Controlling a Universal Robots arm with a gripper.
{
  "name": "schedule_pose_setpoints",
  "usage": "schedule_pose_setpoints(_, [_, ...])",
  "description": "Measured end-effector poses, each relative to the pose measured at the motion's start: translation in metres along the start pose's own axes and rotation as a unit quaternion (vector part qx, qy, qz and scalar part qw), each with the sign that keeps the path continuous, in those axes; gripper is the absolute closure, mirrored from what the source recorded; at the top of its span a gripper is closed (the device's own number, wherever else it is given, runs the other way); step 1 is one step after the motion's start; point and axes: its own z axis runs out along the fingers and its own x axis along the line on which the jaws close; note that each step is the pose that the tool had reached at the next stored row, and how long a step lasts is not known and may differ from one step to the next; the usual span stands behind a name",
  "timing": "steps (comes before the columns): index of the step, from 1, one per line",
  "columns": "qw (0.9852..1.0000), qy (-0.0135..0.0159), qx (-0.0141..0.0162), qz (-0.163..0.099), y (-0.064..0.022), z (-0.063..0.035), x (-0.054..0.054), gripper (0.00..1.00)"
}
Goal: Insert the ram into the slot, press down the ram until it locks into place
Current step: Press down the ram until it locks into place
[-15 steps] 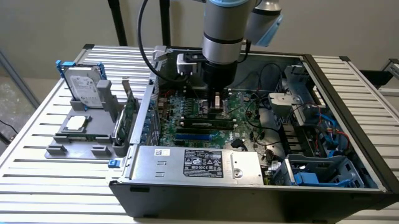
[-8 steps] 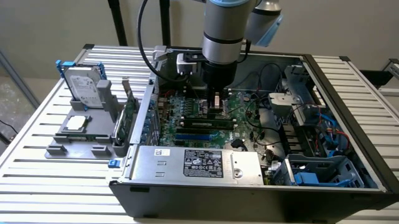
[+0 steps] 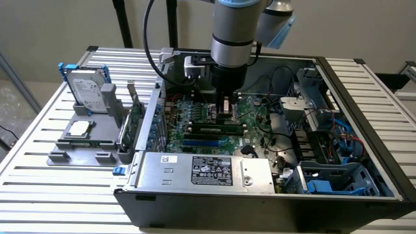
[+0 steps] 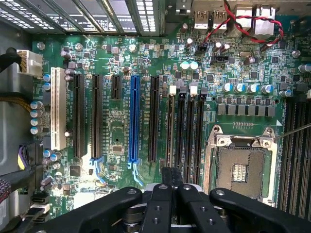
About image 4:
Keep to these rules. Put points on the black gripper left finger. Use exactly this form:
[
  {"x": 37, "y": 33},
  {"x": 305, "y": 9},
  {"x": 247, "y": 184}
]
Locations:
[{"x": 159, "y": 211}]

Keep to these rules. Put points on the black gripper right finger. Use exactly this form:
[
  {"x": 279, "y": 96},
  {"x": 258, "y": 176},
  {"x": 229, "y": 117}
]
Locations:
[{"x": 194, "y": 213}]

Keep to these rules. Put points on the RAM slot with white latch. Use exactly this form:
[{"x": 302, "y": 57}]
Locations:
[
  {"x": 190, "y": 136},
  {"x": 172, "y": 90}
]

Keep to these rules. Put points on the RAM slot with black latch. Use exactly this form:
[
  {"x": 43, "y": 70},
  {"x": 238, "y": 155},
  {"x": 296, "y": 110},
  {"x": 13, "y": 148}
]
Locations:
[
  {"x": 180, "y": 126},
  {"x": 199, "y": 136}
]

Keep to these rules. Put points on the long black expansion slot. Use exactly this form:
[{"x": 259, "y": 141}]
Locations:
[
  {"x": 97, "y": 116},
  {"x": 79, "y": 116},
  {"x": 153, "y": 116}
]

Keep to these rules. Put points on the blue expansion slot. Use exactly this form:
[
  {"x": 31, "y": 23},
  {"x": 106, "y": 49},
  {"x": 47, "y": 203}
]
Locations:
[{"x": 134, "y": 116}]

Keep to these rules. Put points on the short black expansion slot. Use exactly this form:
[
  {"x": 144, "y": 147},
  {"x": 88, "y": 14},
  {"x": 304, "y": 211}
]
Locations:
[{"x": 116, "y": 87}]

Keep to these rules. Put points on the white PCI expansion slot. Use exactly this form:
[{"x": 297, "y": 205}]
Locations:
[{"x": 58, "y": 109}]

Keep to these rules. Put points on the vented metal slot cover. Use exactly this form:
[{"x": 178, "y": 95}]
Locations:
[{"x": 147, "y": 17}]

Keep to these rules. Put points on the silver CPU socket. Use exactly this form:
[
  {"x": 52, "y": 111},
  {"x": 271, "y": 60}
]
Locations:
[{"x": 243, "y": 170}]

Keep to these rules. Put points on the white SATA connector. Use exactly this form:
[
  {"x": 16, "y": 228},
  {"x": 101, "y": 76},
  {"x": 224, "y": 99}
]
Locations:
[{"x": 40, "y": 208}]

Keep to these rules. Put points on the black SATA connector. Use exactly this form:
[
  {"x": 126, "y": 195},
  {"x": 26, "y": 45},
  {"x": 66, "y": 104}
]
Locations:
[{"x": 40, "y": 199}]

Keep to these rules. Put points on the thin metal locking lever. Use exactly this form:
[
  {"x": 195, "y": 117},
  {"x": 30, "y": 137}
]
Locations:
[{"x": 294, "y": 131}]

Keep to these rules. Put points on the silver blue capacitor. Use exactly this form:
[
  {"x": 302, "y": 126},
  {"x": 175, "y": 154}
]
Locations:
[
  {"x": 194, "y": 65},
  {"x": 46, "y": 86},
  {"x": 286, "y": 93},
  {"x": 252, "y": 88},
  {"x": 185, "y": 65},
  {"x": 227, "y": 87},
  {"x": 267, "y": 88},
  {"x": 239, "y": 88},
  {"x": 36, "y": 113},
  {"x": 36, "y": 130},
  {"x": 46, "y": 78},
  {"x": 36, "y": 105}
]

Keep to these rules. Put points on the green PC motherboard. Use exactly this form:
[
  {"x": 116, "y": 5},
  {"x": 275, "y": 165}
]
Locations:
[{"x": 145, "y": 60}]

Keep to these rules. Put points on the grey metal PC case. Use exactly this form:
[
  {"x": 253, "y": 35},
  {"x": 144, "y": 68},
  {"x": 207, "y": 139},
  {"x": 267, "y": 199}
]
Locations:
[{"x": 14, "y": 85}]

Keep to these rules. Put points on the silver USB port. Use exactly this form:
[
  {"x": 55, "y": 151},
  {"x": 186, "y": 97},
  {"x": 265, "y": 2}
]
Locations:
[
  {"x": 201, "y": 20},
  {"x": 219, "y": 19}
]

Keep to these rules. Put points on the white power connector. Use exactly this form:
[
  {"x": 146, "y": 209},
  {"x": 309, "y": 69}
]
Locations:
[{"x": 32, "y": 63}]

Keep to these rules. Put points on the silver rear port block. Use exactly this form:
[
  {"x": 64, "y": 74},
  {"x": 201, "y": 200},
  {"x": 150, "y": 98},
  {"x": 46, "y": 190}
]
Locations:
[{"x": 243, "y": 20}]

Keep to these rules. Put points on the silver network port block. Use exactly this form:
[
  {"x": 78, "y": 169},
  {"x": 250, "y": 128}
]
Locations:
[{"x": 263, "y": 21}]

